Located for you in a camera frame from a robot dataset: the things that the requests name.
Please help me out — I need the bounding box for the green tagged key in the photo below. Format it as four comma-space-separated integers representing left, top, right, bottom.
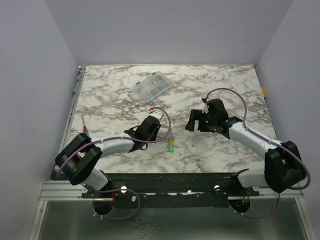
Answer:
167, 145, 175, 153

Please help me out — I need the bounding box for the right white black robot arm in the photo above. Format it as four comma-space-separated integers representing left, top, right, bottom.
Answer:
185, 98, 307, 196

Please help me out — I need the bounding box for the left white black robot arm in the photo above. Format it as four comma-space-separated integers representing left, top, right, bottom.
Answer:
55, 111, 163, 198

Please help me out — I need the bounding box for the clear plastic organizer box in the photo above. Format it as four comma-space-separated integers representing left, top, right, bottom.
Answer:
133, 71, 174, 103

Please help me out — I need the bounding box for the red blue screwdriver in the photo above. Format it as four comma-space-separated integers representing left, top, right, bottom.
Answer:
81, 115, 90, 137

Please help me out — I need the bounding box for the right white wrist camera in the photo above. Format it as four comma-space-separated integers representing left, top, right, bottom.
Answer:
201, 98, 209, 114

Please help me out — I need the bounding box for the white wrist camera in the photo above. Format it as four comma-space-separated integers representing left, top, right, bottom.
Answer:
149, 109, 164, 124
201, 98, 209, 114

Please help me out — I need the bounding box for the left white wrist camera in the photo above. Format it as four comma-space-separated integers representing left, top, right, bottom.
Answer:
149, 109, 164, 124

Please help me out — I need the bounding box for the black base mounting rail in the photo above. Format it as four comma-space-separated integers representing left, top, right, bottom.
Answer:
81, 170, 261, 208

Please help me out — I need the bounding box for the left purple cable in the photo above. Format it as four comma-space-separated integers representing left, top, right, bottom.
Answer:
56, 106, 172, 180

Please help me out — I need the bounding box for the aluminium extrusion frame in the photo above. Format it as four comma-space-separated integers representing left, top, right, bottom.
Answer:
39, 180, 83, 201

